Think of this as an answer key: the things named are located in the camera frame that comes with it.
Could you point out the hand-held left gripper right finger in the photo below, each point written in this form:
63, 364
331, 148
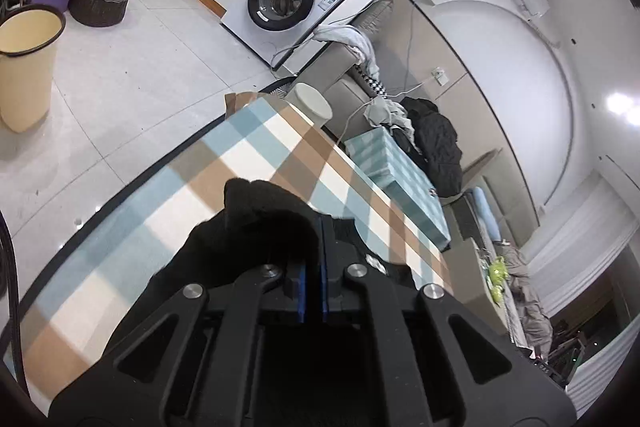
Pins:
324, 287

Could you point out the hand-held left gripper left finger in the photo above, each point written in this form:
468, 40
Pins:
301, 292

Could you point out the black knit sweater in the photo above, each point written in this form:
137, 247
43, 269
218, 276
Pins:
250, 227

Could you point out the teal plaid small table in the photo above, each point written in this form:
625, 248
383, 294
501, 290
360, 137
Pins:
395, 172

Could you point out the grey nightstand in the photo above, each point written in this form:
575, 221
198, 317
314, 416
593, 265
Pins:
470, 287

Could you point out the plaid tablecloth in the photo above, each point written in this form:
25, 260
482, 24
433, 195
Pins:
150, 227

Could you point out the green toy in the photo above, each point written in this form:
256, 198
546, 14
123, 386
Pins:
497, 274

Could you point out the blue pillow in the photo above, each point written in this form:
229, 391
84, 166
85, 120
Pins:
487, 212

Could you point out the grey garment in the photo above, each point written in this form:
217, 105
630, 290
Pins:
387, 114

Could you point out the black jacket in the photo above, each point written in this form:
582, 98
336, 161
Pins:
437, 142

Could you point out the white round stool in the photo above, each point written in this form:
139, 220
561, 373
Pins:
312, 102

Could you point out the grey sofa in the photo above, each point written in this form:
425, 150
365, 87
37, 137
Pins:
345, 97

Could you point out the grey bed blanket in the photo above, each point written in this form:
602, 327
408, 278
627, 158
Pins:
527, 302

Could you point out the beige bed headboard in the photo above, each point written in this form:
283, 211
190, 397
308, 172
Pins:
505, 192

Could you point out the houndstooth cushion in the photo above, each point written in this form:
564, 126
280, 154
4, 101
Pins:
372, 82

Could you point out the light grey blanket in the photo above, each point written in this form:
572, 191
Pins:
350, 39

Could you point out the white curtain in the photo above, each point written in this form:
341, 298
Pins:
585, 267

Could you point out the grey pillow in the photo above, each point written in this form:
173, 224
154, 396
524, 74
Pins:
375, 19

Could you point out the white washing machine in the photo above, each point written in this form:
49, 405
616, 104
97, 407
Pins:
285, 2

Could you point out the cream trash bin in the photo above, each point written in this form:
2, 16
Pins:
25, 67

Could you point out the white wall outlet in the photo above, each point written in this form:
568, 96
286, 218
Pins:
440, 76

